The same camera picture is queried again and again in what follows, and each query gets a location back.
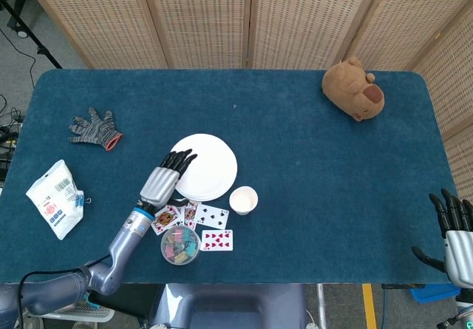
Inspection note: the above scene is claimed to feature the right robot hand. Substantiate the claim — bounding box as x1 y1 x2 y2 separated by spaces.
411 188 473 289

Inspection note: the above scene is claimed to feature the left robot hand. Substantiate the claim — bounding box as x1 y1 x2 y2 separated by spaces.
138 149 199 211

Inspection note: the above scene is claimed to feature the white paper plate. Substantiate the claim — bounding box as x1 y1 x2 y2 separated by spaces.
173 180 237 203
169 133 238 200

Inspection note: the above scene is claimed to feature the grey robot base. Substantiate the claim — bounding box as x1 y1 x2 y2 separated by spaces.
147 283 310 329

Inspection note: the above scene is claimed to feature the diamond face playing card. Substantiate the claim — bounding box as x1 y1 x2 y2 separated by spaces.
183 201 200 231

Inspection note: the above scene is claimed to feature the blue box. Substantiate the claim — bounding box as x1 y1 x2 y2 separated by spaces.
409 283 463 304

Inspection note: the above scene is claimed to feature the clear tub of binder clips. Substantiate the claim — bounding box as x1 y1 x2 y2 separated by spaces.
160 225 203 267

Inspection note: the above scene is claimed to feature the blue binder clip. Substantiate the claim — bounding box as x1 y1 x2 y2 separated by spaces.
73 190 93 208

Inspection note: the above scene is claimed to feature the paper cup with blue flower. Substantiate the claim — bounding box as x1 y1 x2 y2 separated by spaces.
228 186 259 216

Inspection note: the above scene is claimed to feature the grey knit work glove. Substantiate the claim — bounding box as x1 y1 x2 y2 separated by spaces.
67 106 123 152

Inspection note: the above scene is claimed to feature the white snack bag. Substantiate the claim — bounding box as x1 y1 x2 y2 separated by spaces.
25 159 85 241

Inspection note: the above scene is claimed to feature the black box under table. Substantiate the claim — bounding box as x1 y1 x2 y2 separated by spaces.
90 283 163 319

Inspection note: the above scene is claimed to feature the white pole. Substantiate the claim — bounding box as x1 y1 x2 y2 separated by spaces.
316 283 328 329

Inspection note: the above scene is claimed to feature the blue tablecloth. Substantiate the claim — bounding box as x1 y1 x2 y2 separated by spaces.
0 69 459 285

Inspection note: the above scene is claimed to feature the woven folding screen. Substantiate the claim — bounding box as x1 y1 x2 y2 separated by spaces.
18 0 473 200

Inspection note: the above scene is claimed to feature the black tripod stand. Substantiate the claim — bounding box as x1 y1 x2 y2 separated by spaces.
0 0 63 69

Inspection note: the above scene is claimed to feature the brown capybara plush toy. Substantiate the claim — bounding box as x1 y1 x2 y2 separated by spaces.
321 55 386 123

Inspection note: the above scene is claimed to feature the white wire basket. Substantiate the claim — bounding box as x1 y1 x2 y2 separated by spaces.
40 301 115 325

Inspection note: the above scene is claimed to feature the floor cables bundle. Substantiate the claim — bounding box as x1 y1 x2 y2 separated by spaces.
0 92 27 182

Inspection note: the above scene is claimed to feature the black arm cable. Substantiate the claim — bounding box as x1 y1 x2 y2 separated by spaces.
17 254 112 329

